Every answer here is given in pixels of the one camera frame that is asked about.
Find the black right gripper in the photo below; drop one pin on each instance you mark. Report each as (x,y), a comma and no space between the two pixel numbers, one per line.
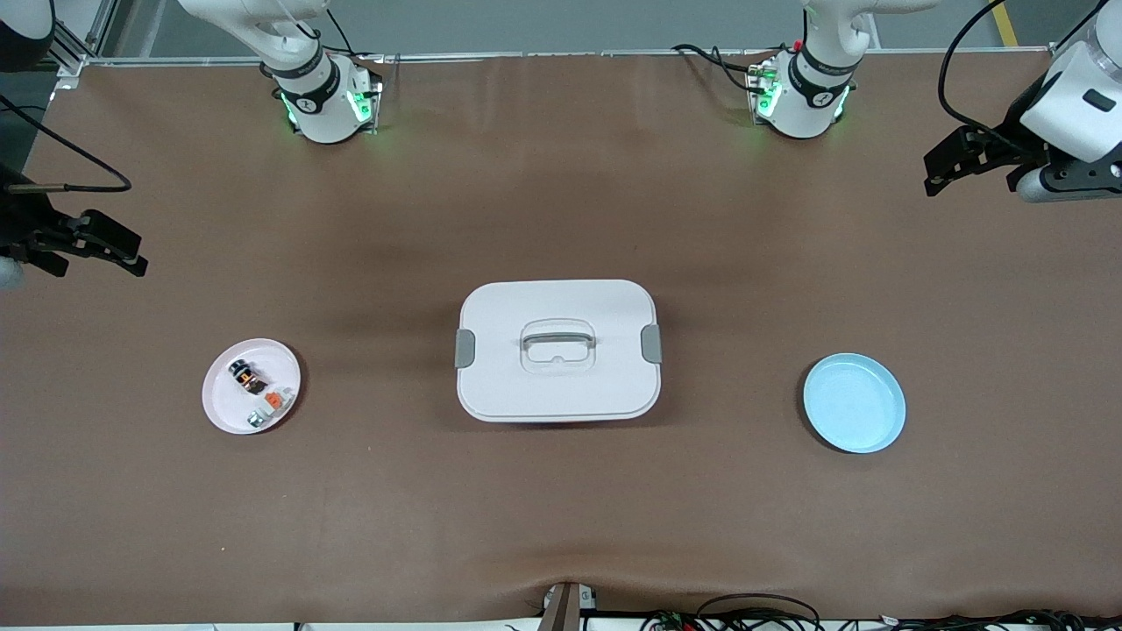
(19,219)

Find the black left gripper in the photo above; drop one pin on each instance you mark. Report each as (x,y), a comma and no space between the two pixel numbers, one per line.
(1015,124)

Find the orange and black switch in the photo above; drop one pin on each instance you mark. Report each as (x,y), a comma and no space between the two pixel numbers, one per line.
(247,377)

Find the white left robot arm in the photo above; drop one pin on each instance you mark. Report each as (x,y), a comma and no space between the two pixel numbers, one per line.
(806,105)

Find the pale pink round plate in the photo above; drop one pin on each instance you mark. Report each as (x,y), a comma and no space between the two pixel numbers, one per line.
(223,407)

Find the light blue round plate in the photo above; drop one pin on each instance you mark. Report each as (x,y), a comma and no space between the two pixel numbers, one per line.
(855,403)

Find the grey box latch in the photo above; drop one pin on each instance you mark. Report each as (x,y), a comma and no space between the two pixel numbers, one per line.
(651,343)
(465,349)

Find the white storage box lid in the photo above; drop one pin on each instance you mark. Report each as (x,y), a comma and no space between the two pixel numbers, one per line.
(561,390)

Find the brown table mat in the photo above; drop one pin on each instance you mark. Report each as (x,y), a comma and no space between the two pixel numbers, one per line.
(561,508)

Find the small white clamp block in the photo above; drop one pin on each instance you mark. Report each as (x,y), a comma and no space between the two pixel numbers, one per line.
(587,599)

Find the orange white switch, green button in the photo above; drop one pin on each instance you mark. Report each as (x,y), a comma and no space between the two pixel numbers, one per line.
(273,405)

